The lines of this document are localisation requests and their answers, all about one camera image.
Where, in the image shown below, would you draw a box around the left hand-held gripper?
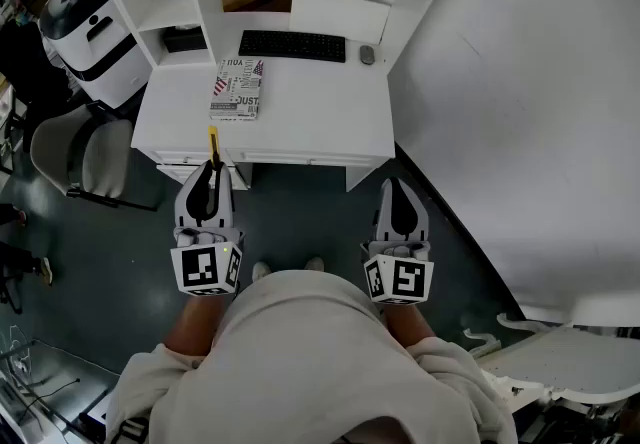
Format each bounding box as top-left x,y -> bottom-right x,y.
170,161 -> 246,298

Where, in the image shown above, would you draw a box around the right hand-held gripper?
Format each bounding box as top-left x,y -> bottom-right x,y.
360,176 -> 435,306

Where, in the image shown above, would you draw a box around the person's right forearm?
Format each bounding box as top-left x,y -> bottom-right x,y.
381,300 -> 437,350

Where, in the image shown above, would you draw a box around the person's left forearm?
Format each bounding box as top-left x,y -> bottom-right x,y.
163,291 -> 237,359

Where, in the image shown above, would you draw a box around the grey office chair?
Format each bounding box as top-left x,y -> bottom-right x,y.
29,103 -> 162,213

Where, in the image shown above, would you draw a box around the printed flag pattern book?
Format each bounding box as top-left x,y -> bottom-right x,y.
208,58 -> 266,122

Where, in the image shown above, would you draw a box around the white desk with shelf unit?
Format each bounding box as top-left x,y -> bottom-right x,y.
78,0 -> 474,194

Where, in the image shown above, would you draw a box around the person's beige sweater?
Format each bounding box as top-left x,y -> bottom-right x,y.
104,269 -> 519,444

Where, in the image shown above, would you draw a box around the black keyboard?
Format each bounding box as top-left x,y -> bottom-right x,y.
237,29 -> 348,65

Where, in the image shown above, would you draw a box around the white and black machine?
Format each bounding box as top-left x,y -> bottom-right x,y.
38,0 -> 152,110

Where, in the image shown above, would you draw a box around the white ornate furniture piece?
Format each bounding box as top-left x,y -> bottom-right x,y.
461,305 -> 640,444

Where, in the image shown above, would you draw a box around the black and white strap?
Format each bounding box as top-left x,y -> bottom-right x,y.
106,413 -> 152,444

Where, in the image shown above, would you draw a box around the black floor cable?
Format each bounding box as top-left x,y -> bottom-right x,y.
18,376 -> 82,414

